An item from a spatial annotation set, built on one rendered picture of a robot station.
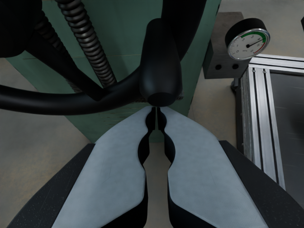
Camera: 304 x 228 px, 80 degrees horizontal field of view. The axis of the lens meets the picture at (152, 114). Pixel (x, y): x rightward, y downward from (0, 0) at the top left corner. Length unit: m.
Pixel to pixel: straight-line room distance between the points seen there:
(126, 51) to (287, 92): 0.74
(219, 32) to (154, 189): 0.68
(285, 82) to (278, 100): 0.11
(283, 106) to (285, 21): 0.92
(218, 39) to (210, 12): 0.06
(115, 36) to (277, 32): 1.34
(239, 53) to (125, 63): 0.23
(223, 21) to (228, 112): 0.67
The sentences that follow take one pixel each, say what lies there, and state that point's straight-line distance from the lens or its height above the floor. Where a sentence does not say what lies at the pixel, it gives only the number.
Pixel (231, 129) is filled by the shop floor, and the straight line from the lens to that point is 1.02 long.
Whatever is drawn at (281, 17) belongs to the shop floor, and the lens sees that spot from 1.74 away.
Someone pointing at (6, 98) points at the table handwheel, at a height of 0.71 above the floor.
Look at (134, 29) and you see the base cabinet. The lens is 0.37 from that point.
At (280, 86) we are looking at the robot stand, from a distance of 0.97.
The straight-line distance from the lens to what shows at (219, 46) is 0.40.
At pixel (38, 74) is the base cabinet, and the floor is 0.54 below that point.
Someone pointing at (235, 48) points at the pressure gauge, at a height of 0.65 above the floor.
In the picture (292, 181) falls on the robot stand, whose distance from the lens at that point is 0.81.
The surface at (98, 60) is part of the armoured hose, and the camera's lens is 0.26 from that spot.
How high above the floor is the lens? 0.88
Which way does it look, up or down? 62 degrees down
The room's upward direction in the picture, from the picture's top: 5 degrees counter-clockwise
